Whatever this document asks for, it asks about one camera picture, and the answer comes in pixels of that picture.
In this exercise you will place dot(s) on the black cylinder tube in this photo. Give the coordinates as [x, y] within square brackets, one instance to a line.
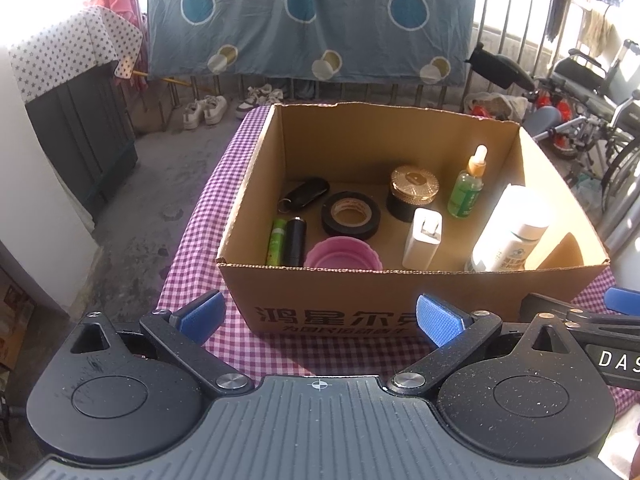
[294, 240]

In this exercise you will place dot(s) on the brown cardboard box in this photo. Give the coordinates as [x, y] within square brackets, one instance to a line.
[350, 285]

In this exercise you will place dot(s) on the purple checkered tablecloth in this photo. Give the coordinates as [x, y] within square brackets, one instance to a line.
[200, 240]

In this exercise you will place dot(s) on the yellow pole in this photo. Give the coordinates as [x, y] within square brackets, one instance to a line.
[170, 80]

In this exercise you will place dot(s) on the black jar with gold lid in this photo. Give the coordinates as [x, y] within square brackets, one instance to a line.
[415, 182]

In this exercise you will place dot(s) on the basket with rags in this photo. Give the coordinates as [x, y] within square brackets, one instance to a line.
[495, 105]

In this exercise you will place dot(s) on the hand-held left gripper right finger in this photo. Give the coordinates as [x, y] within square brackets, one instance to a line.
[440, 320]

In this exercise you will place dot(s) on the pink cup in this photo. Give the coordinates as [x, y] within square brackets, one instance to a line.
[342, 255]

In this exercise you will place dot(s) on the chunky white sneaker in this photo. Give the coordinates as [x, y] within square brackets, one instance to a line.
[215, 109]
[192, 116]

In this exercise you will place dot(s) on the black padded seat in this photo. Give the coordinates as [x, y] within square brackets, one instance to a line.
[495, 67]

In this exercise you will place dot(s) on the white star-patterned cloth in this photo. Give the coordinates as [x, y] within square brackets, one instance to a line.
[60, 45]

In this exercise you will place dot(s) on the black key fob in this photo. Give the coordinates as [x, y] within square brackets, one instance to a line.
[305, 192]

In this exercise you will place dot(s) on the white bottle with green label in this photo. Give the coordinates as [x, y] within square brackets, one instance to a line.
[510, 230]

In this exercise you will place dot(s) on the green glue stick tube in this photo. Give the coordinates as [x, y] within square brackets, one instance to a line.
[276, 242]

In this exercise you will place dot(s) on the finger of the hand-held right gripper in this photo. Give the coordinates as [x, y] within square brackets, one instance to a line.
[555, 306]
[622, 300]

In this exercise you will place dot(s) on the wheelchair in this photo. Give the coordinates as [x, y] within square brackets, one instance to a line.
[580, 80]

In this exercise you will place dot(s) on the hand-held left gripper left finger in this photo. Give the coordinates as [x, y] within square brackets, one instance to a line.
[202, 312]

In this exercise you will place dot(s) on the black tape roll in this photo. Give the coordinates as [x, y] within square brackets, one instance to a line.
[352, 232]

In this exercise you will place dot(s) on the green dropper bottle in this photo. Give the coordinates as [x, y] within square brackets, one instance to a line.
[465, 195]

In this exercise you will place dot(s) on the white charger plug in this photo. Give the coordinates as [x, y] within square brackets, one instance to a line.
[420, 247]

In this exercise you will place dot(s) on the white grey sneaker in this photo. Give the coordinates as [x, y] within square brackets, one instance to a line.
[247, 109]
[267, 95]

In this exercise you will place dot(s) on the dark cabinet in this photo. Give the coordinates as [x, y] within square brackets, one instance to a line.
[85, 130]

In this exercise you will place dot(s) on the blue quilt with circles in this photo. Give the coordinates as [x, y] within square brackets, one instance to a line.
[260, 45]

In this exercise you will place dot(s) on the children's bicycle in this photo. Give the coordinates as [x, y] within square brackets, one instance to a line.
[545, 117]

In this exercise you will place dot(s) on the beige hanging towel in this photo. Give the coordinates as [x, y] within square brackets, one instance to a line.
[597, 32]

